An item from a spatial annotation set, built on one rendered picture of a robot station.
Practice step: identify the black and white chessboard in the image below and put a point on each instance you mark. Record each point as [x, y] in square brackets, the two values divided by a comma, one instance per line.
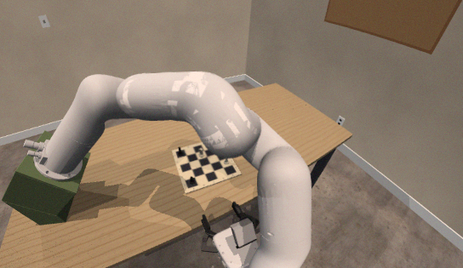
[206, 171]

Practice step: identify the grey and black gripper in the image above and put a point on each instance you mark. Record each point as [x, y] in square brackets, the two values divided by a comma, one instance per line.
[224, 242]

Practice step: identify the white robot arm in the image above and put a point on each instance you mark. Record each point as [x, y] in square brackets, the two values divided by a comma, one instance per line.
[223, 123]

